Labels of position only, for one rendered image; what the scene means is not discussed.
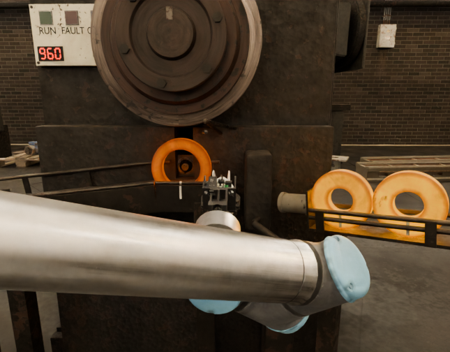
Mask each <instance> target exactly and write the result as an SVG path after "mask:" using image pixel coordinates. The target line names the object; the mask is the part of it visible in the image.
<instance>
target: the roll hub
mask: <svg viewBox="0 0 450 352"><path fill-rule="evenodd" d="M215 12H220V14H221V15H222V16H223V18H222V20H221V21H220V22H214V20H213V18H212V16H213V14H214V13H215ZM114 32H115V39H116V44H117V48H118V51H119V54H120V56H121V58H122V60H123V62H124V64H125V65H126V67H127V68H128V70H129V71H130V72H131V73H132V74H133V75H134V76H135V77H136V78H137V79H138V80H140V81H141V82H143V83H144V84H146V85H148V86H150V87H152V88H154V89H158V90H161V91H170V92H181V91H188V90H191V89H194V88H196V87H199V86H200V85H202V84H204V83H205V82H206V81H207V80H208V79H209V78H210V77H211V76H212V75H213V74H214V73H215V72H216V71H217V69H218V67H219V66H220V64H221V62H222V60H223V57H224V55H225V50H226V46H227V25H226V20H225V15H224V12H223V9H222V7H221V5H220V3H219V1H218V0H136V2H129V0H121V3H120V5H119V8H118V11H117V16H116V20H115V26H114ZM121 44H127V45H128V47H129V48H130V49H129V52H128V54H122V53H121V51H120V49H119V48H120V46H121ZM204 64H210V66H211V67H212V69H211V71H210V73H204V71H203V70H202V67H203V65H204ZM158 79H164V80H165V81H166V83H167V84H166V85H165V88H159V87H158V85H157V84H156V83H157V81H158Z"/></svg>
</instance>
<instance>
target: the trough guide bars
mask: <svg viewBox="0 0 450 352"><path fill-rule="evenodd" d="M334 205H335V206H336V207H337V208H343V209H350V208H351V207H352V205H347V204H338V203H334ZM397 209H398V211H399V212H401V213H403V214H415V215H417V214H419V213H421V212H422V211H423V210H409V209H400V208H397ZM308 211H309V212H314V213H315V215H309V219H311V220H315V225H316V232H317V233H324V222H325V221H330V222H336V223H348V224H355V225H361V226H373V227H380V228H392V229H398V230H410V231H416V232H423V233H425V245H424V246H425V247H430V248H436V247H437V234H442V235H450V230H449V229H442V228H437V225H441V226H450V221H449V220H441V219H426V218H418V217H403V216H395V215H387V214H372V213H364V212H349V211H341V210H326V209H318V208H310V207H309V208H308ZM324 214H335V215H342V216H349V217H363V218H370V219H384V220H392V221H405V222H412V223H424V224H425V227H422V226H409V225H402V224H395V223H382V222H375V221H362V220H355V219H342V218H335V217H325V216H324ZM447 217H448V218H450V212H448V214H447Z"/></svg>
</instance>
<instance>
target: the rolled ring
mask: <svg viewBox="0 0 450 352"><path fill-rule="evenodd" d="M178 149H182V150H186V151H188V152H190V153H192V154H193V155H195V157H196V158H197V160H198V161H199V163H200V175H199V177H198V178H197V179H196V181H204V176H205V175H206V181H209V176H211V159H210V157H209V155H208V153H207V151H206V150H205V148H203V146H201V145H200V144H199V143H198V142H195V141H194V140H191V139H187V138H175V139H172V140H169V141H167V142H166V143H164V144H163V145H161V146H160V147H159V148H158V149H157V151H156V153H155V154H154V156H153V159H152V163H151V171H152V175H153V178H154V180H155V182H156V181H170V180H169V179H168V178H167V176H166V174H165V171H164V162H165V158H166V157H167V155H168V154H169V153H170V152H173V151H175V150H178Z"/></svg>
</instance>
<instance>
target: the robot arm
mask: <svg viewBox="0 0 450 352"><path fill-rule="evenodd" d="M200 207H201V209H203V210H202V215H201V216H200V217H199V219H198V220H197V222H196V223H188V222H183V221H175V220H171V219H164V218H159V217H151V216H147V215H142V214H135V213H130V212H122V211H118V210H110V209H106V208H101V207H94V206H89V205H81V204H77V203H69V202H65V201H60V200H52V199H48V198H41V197H36V196H28V195H24V194H19V193H12V192H7V191H0V290H7V291H36V292H51V293H80V294H95V295H124V296H139V297H154V298H183V299H189V300H190V301H191V303H192V304H193V305H194V306H196V307H197V308H198V309H200V310H202V311H205V312H207V313H214V314H225V313H227V312H230V311H232V310H234V311H236V312H238V313H240V314H242V315H244V316H247V317H248V318H251V319H253V320H254V321H257V322H258V323H261V324H263V325H265V326H267V327H268V328H269V329H271V330H273V331H276V332H281V333H285V334H290V333H293V332H296V331H297V330H299V329H300V328H301V327H302V326H303V325H304V324H305V322H306V321H307V319H308V317H309V315H311V314H314V313H317V312H319V311H324V310H326V309H330V308H332V307H336V306H338V305H343V304H345V303H348V302H350V303H353V302H355V301H356V300H357V299H359V298H362V297H363V296H365V295H366V294H367V292H368V290H369V287H370V275H369V271H368V267H367V266H366V262H365V260H364V258H363V256H362V254H361V252H360V251H359V250H358V249H357V247H356V246H355V245H354V244H353V243H352V242H351V241H350V240H349V239H347V238H346V237H343V236H342V235H333V236H328V237H326V238H325V239H324V240H323V241H321V242H309V241H304V240H286V239H282V238H277V237H269V236H265V235H258V234H253V233H245V232H241V227H240V224H239V221H238V220H237V219H236V217H235V216H236V215H237V211H236V210H240V196H239V195H238V194H237V193H236V176H234V186H233V185H232V180H230V171H229V170H228V176H227V178H225V177H219V178H218V179H217V177H216V175H215V170H214V171H213V173H212V176H209V181H207V182H206V175H205V176H204V181H203V185H202V197H201V205H200Z"/></svg>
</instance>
